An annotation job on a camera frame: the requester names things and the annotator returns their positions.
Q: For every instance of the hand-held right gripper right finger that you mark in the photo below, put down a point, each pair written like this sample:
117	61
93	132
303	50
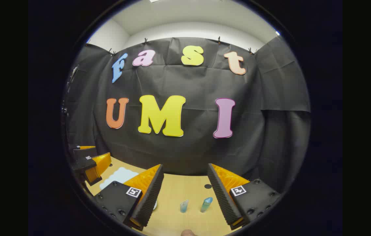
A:
224	200

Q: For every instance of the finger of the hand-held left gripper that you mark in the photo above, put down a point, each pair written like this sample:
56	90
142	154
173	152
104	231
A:
85	152
83	164

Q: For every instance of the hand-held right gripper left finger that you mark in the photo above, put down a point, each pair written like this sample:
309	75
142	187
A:
149	200

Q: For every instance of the blue capped clear bottle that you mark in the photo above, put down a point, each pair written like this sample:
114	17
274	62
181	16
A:
206	204

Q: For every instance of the pale blue small suitcase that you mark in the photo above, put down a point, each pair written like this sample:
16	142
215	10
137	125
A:
120	176

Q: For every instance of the small clear tube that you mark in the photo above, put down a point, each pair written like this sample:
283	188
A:
184	206

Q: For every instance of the black backdrop cloth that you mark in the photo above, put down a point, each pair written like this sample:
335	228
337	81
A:
192	150

